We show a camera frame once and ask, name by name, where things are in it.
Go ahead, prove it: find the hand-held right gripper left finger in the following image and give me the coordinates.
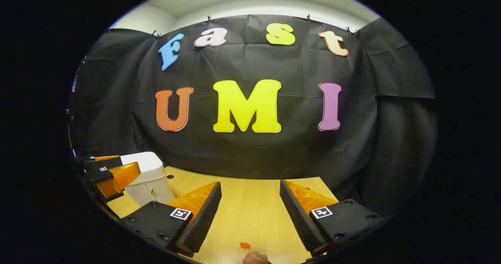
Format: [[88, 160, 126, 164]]
[[119, 182, 222, 257]]

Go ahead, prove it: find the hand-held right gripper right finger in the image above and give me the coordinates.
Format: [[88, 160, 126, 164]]
[[280, 180, 386, 257]]

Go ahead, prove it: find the white desktop garbage bin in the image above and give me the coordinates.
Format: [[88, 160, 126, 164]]
[[121, 152, 177, 208]]

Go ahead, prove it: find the wooden desktop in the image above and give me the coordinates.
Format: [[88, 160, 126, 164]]
[[106, 166, 339, 264]]

